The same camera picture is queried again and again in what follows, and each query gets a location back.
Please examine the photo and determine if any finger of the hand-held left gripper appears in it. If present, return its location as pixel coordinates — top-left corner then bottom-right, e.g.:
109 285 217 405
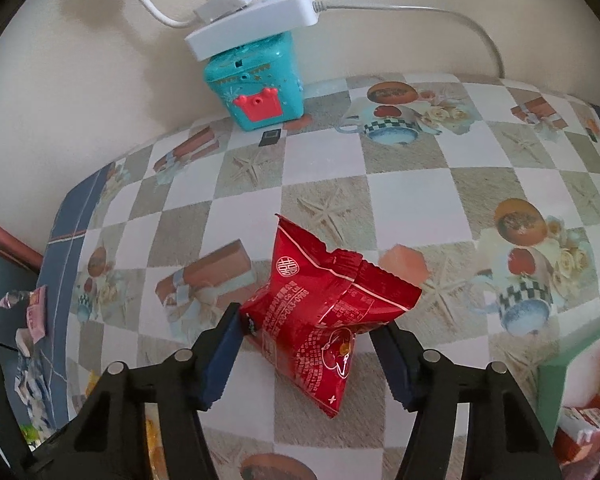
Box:
0 335 33 468
25 410 81 480

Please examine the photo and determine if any shiny red snack packet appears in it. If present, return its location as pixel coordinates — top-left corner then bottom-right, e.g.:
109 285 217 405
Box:
238 213 423 418

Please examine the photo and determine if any teal-rimmed white tray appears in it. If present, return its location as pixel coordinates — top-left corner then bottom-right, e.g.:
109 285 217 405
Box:
537 327 600 480

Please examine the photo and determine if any dark cabinet with red trim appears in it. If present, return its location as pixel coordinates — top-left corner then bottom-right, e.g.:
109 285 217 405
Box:
0 210 43 356

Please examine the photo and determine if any orange snack packet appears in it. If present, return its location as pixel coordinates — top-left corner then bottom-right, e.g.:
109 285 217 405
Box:
142 402 168 480

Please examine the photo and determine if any teal toy box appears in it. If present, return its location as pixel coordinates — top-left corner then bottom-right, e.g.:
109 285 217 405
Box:
202 30 306 132

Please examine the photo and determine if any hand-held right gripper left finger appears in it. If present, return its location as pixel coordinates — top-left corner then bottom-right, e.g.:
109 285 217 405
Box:
72 302 243 480

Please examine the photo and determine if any white power strip cable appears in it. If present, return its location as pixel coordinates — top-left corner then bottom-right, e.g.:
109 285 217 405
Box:
312 2 506 78

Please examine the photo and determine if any small green item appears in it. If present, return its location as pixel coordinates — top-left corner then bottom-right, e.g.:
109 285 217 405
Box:
20 422 43 448

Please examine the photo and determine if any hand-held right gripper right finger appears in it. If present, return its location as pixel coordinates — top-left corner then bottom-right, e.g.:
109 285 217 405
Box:
370 320 563 480

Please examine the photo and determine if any blue white crumpled wrapper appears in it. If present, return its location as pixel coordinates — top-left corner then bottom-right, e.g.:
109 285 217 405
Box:
12 329 56 428

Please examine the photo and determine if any white power strip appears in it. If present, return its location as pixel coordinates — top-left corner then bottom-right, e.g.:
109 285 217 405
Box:
184 0 321 61

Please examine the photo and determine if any pink candy wrapper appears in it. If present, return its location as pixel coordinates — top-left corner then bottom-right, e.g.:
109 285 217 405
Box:
25 285 48 345

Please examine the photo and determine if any dark red snack box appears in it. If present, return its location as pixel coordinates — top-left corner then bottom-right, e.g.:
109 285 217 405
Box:
554 406 600 467

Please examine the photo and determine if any white plug adapter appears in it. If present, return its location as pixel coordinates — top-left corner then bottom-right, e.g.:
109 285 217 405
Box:
195 0 258 23

